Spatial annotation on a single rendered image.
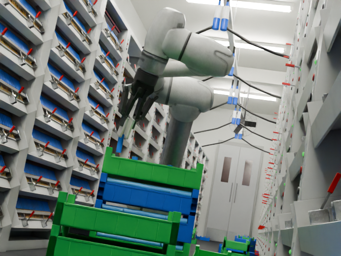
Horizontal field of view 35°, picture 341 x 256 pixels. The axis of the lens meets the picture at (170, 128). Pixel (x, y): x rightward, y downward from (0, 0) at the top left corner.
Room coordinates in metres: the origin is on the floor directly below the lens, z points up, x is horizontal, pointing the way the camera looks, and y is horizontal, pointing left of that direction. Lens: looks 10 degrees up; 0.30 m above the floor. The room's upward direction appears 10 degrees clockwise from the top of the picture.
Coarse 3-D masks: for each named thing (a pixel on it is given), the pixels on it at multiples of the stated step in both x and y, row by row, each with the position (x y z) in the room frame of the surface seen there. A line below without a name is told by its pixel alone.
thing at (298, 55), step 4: (308, 0) 1.84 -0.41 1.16; (304, 28) 2.03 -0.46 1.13; (304, 32) 2.04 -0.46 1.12; (300, 44) 2.21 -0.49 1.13; (296, 52) 2.43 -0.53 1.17; (300, 52) 2.25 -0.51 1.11; (296, 56) 2.43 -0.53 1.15; (300, 56) 2.27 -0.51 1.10; (300, 60) 2.30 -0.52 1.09; (300, 64) 2.35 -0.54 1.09
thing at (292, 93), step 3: (300, 48) 1.83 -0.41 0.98; (303, 48) 1.83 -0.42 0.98; (297, 78) 2.05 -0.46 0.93; (297, 81) 2.06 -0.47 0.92; (297, 84) 2.08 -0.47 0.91; (297, 87) 2.09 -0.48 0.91; (291, 90) 2.43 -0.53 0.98; (294, 90) 2.22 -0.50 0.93; (291, 93) 2.43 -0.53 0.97; (294, 93) 2.23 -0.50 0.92; (291, 96) 2.43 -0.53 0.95; (294, 96) 2.25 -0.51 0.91; (291, 99) 2.43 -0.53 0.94; (294, 99) 2.27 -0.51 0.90; (291, 102) 2.41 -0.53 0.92
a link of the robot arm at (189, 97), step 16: (176, 80) 2.15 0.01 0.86; (192, 80) 2.16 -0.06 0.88; (176, 96) 2.15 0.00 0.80; (192, 96) 2.15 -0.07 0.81; (208, 96) 2.16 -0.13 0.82; (176, 112) 2.21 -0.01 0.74; (192, 112) 2.20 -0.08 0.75; (176, 128) 2.28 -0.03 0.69; (176, 144) 2.34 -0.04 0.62; (160, 160) 2.46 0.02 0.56; (176, 160) 2.40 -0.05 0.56; (144, 208) 2.58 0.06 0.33
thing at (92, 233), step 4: (92, 232) 1.60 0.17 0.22; (96, 232) 1.61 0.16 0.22; (92, 236) 1.60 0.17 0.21; (96, 236) 1.60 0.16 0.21; (112, 240) 1.61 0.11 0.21; (116, 240) 1.61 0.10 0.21; (120, 240) 1.61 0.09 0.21; (136, 244) 1.61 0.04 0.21; (140, 244) 1.61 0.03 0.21; (144, 244) 1.61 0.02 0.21; (184, 244) 1.61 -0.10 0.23; (188, 244) 1.61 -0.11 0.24; (160, 248) 1.61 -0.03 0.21; (184, 248) 1.61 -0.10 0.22; (188, 248) 1.61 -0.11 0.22; (176, 252) 1.61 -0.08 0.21; (180, 252) 1.61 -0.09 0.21; (184, 252) 1.61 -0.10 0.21; (188, 252) 1.61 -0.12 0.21
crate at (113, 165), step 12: (108, 156) 1.60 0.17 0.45; (108, 168) 1.60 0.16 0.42; (120, 168) 1.61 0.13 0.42; (132, 168) 1.61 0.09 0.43; (144, 168) 1.61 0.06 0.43; (156, 168) 1.61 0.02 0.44; (168, 168) 1.61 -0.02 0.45; (180, 168) 1.61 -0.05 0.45; (192, 168) 1.79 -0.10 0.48; (132, 180) 1.74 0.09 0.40; (144, 180) 1.63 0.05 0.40; (156, 180) 1.61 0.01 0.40; (168, 180) 1.61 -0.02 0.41; (180, 180) 1.61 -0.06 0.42; (192, 180) 1.61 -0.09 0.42
